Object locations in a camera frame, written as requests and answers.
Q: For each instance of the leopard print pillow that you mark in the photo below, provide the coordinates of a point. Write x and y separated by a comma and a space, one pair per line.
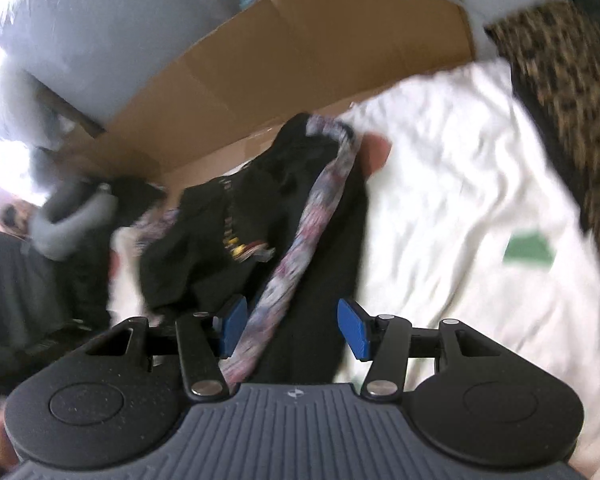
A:
565, 75

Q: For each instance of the white printed duvet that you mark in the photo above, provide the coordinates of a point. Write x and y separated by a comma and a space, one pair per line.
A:
455, 185

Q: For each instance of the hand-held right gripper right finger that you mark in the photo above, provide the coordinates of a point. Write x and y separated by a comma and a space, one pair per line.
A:
352, 332

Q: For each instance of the cardboard box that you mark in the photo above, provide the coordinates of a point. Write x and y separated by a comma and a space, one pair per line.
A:
300, 55

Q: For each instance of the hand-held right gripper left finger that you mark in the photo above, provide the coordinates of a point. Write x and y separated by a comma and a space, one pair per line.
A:
232, 327

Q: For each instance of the person's dark grey clothing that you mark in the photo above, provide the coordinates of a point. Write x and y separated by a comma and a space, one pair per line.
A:
25, 300

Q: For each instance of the black pants with patterned stripe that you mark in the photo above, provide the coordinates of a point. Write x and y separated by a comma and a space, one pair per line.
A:
260, 200

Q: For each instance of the black garment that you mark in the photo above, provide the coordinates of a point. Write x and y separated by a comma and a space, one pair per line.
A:
132, 195

